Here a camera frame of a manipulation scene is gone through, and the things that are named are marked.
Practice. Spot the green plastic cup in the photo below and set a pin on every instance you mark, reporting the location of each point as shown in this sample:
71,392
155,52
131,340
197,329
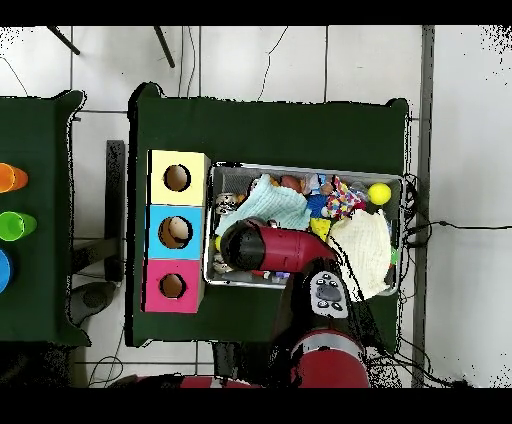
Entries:
16,226

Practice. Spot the mint green waffle cloth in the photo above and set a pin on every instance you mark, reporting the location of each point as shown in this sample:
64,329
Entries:
276,204

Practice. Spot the black tripod leg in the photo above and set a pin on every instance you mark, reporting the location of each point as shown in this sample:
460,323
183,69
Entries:
64,40
164,48

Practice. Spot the yellow ball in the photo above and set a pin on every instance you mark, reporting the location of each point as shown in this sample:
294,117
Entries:
379,194

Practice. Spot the wooden box with three holes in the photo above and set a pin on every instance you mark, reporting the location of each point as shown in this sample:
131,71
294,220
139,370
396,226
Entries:
196,248

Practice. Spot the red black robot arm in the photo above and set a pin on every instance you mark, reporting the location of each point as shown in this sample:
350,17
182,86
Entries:
288,248

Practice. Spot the brown toy football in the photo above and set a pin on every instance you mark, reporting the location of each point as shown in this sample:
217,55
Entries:
291,183

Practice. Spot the yellow cheese wedge toy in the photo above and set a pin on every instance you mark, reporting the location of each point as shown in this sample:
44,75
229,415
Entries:
320,226

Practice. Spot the cream waffle cloth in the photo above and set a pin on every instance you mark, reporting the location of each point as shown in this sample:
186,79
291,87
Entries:
368,248

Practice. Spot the blue spiky rubber ball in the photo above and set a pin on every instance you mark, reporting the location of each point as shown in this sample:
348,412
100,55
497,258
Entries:
316,204

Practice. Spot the dark green table cloth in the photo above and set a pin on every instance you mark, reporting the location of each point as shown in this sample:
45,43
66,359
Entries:
260,132
40,280

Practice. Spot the shallow silver mesh bin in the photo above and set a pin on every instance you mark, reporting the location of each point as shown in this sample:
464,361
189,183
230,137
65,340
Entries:
232,180

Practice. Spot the grey round stand foot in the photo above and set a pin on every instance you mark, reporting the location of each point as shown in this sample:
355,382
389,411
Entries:
94,298

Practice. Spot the orange plastic cup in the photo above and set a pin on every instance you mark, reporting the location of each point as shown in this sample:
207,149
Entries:
12,178

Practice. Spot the crushed metal can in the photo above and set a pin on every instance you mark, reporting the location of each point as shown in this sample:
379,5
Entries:
226,202

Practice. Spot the blue plastic cup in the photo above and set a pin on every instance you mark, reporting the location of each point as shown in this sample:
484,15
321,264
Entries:
4,272

